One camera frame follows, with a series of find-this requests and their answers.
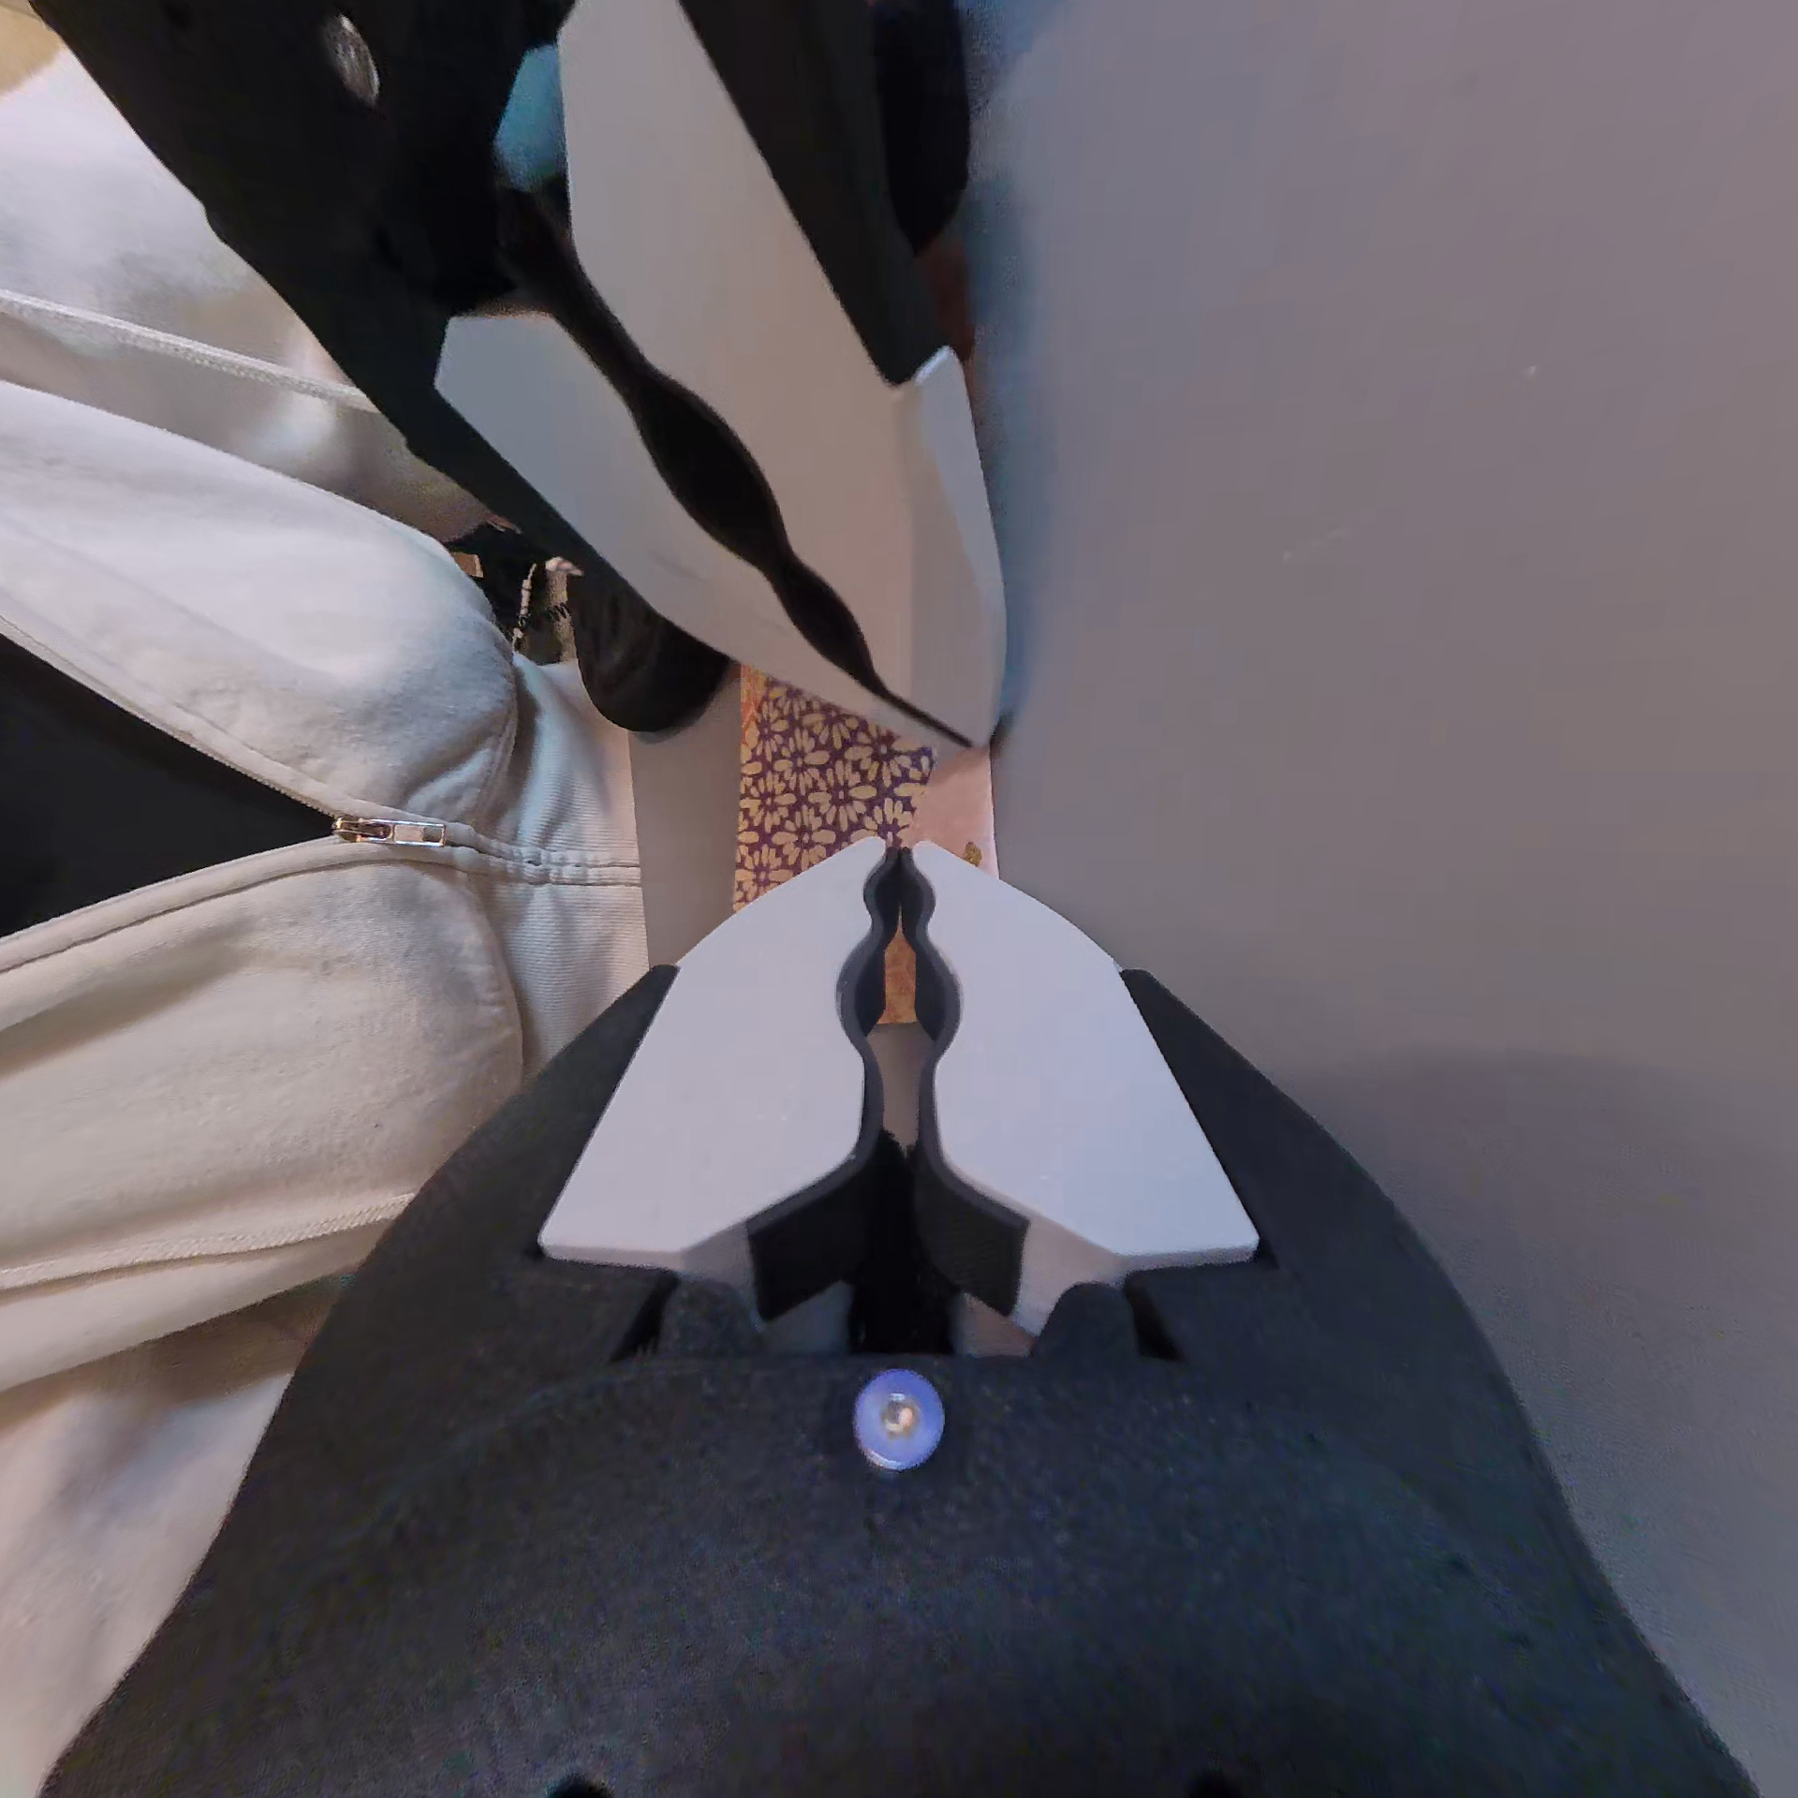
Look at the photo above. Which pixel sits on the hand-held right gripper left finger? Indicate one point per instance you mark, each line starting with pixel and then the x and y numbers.
pixel 732 1097

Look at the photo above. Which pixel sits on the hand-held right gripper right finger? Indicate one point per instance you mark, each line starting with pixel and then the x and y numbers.
pixel 1083 1110

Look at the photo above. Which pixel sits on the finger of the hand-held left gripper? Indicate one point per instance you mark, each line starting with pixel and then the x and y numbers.
pixel 787 281
pixel 562 423

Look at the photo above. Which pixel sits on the purple yellow patterned origami paper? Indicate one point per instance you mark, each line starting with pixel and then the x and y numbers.
pixel 814 786

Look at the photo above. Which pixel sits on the person's white zip jacket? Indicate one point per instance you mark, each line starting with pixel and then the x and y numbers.
pixel 239 1068

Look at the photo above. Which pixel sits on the person's black shirt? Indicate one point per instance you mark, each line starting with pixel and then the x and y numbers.
pixel 113 786

